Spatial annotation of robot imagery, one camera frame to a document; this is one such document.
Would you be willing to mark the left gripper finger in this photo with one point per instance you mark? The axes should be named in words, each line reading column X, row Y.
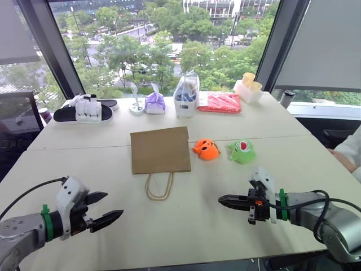
column 107, row 218
column 96, row 197

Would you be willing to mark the white plastic bin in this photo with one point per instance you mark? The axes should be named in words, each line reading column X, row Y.
column 184, row 108

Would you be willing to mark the yellow translucent cup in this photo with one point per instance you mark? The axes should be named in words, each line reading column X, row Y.
column 256, row 87
column 248, row 79

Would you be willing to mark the person in white clothes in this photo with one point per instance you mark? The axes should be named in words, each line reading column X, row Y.
column 349, row 152

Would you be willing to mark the green plush toy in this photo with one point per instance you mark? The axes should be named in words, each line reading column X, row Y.
column 242, row 152

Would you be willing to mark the black and white slide sandal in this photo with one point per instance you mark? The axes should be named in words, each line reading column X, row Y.
column 84, row 114
column 108, row 104

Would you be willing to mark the grey tumbler with black lid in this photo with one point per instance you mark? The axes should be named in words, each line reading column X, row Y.
column 287, row 99

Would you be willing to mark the brown paper bag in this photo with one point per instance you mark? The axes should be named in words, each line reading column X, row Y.
column 160, row 149

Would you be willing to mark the red flat packet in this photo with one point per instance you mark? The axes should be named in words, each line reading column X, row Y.
column 220, row 103

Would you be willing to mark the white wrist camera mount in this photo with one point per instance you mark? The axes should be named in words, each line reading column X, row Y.
column 263, row 178
column 67, row 192

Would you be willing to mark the dark monitor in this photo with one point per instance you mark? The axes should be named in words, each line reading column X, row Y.
column 17, row 118

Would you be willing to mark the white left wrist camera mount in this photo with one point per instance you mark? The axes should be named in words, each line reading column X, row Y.
column 67, row 192

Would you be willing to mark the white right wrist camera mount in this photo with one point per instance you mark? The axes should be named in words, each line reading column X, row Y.
column 263, row 178

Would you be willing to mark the black chair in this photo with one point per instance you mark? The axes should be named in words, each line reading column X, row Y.
column 324, row 127

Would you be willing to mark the white cup holder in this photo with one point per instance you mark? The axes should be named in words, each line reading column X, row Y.
column 248, row 94

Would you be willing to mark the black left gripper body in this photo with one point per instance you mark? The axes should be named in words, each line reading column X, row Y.
column 79, row 214

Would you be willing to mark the purple and white pouch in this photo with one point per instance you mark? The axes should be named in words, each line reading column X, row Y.
column 154, row 104

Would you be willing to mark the clear container with blue items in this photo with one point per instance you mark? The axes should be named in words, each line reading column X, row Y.
column 186, row 87

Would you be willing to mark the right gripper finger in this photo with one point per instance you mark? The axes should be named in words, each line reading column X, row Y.
column 237, row 199
column 239, row 206

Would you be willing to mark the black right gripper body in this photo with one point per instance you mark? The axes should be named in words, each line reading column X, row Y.
column 259, row 209

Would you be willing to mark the orange plush toy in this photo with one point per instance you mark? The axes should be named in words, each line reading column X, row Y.
column 207, row 149

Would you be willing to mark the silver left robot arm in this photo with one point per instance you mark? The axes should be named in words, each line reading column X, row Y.
column 19, row 231

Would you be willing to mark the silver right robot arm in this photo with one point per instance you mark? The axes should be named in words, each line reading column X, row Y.
column 335, row 226

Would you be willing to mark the dark window pillar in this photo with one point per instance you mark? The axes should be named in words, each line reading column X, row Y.
column 53, row 48
column 282, row 42

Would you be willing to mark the white paper cup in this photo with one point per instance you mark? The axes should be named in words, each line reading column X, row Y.
column 45, row 115

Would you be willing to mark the grey roller blind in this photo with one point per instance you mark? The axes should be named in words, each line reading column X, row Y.
column 327, row 45
column 15, row 31

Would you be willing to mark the white stand with brush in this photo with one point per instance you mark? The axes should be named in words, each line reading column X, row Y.
column 137, row 108

